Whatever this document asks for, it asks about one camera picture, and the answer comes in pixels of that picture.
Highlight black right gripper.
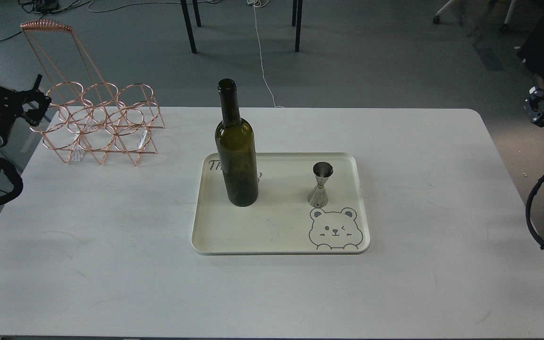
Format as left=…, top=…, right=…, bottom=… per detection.
left=524, top=88, right=544, bottom=127

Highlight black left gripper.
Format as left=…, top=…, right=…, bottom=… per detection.
left=0, top=74, right=51, bottom=128

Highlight dark green wine bottle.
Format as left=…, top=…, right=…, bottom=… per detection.
left=214, top=79, right=259, bottom=207

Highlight steel double jigger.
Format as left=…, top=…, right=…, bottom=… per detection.
left=308, top=161, right=334, bottom=207

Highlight black table legs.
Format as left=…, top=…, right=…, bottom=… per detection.
left=180, top=0, right=304, bottom=54

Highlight cream bear serving tray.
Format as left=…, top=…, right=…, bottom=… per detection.
left=191, top=153, right=371, bottom=255

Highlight copper wire bottle rack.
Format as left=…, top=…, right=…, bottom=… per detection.
left=21, top=19, right=166, bottom=165

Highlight black floor cables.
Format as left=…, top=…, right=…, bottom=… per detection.
left=17, top=0, right=93, bottom=15

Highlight white floor cable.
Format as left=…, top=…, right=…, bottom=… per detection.
left=246, top=0, right=285, bottom=108

